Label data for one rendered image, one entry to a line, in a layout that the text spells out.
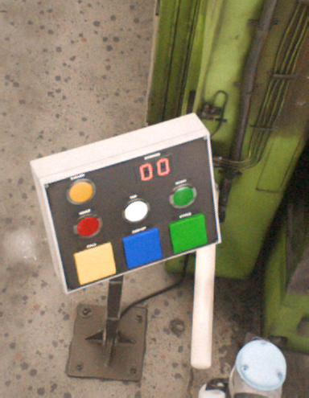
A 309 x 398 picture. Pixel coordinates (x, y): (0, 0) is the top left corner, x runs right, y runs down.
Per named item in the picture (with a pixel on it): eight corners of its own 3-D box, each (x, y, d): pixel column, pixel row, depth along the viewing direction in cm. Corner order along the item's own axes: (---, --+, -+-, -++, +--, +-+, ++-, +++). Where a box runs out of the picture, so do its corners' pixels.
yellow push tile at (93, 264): (116, 274, 218) (111, 244, 214) (80, 285, 217) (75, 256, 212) (113, 268, 220) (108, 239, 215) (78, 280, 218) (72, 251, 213)
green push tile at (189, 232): (207, 243, 222) (204, 215, 218) (173, 253, 221) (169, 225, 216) (204, 238, 224) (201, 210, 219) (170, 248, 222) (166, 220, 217)
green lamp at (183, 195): (192, 208, 215) (195, 199, 211) (170, 206, 215) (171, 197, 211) (194, 194, 217) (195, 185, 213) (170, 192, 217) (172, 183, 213)
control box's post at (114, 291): (116, 348, 313) (133, 186, 215) (102, 347, 313) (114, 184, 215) (117, 335, 315) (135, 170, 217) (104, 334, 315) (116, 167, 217)
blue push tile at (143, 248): (162, 257, 220) (158, 229, 216) (128, 269, 219) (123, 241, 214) (159, 252, 222) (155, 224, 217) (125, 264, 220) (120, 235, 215)
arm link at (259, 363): (236, 384, 179) (241, 331, 182) (228, 404, 189) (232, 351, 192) (287, 397, 179) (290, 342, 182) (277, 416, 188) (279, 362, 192)
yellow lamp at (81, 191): (92, 204, 206) (92, 195, 202) (67, 202, 206) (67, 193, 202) (93, 190, 208) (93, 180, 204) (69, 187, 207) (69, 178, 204)
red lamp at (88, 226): (98, 239, 211) (99, 230, 207) (75, 236, 211) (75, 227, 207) (100, 224, 213) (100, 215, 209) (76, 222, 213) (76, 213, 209)
